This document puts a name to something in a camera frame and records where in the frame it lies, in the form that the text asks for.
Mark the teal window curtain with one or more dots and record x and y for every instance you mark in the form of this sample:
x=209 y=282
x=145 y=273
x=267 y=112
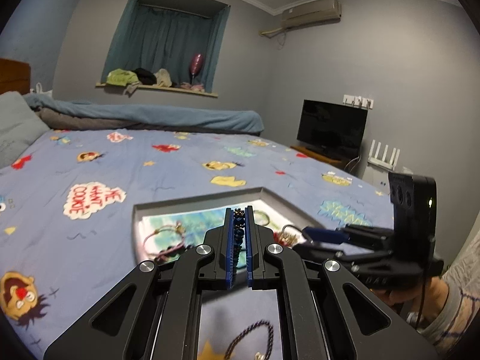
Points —
x=155 y=34

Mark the pink balloon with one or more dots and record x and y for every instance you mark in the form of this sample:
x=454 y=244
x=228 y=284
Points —
x=195 y=67

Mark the wooden window sill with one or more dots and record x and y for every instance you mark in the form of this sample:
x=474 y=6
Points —
x=158 y=88

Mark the white air conditioner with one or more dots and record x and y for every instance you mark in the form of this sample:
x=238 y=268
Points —
x=307 y=14

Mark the grey-blue pillow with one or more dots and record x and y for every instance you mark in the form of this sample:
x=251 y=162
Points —
x=19 y=127

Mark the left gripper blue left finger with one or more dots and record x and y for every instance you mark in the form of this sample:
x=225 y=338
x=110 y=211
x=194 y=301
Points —
x=229 y=249

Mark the grey shallow cardboard box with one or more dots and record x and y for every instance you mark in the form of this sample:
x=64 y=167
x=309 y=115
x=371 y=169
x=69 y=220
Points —
x=228 y=200

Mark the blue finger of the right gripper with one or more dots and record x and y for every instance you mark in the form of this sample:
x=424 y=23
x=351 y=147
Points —
x=326 y=234
x=315 y=257

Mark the black tv monitor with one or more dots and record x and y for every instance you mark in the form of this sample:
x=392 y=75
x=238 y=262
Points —
x=332 y=127

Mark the blue folded blanket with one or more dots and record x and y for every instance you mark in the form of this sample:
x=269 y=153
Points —
x=154 y=115

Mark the beige cloth on sill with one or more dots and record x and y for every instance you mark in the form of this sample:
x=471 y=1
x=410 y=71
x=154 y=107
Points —
x=163 y=78

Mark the green cloth on sill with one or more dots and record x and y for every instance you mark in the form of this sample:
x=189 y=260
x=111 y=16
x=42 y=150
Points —
x=122 y=78

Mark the red bead gold ornament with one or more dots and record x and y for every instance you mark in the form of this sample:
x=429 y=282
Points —
x=288 y=236

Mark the white wifi router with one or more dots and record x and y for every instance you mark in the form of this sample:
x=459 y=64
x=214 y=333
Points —
x=381 y=161

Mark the person's right hand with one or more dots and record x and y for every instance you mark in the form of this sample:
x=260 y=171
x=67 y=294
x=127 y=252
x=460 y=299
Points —
x=428 y=299

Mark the colourful printed paper sheet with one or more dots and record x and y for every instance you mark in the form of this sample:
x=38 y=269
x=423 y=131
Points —
x=169 y=234

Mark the cartoon print blue bedsheet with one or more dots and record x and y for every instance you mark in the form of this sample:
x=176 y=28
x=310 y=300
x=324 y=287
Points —
x=67 y=208

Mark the wooden headboard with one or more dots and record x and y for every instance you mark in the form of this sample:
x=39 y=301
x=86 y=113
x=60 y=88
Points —
x=14 y=76

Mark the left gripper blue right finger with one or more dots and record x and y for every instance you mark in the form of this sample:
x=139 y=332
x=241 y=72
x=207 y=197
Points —
x=249 y=220

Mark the white wall hook rack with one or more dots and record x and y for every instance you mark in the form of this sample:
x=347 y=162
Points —
x=358 y=101

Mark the black cloth on sill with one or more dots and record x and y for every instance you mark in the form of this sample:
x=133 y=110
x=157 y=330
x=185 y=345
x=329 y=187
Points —
x=145 y=77

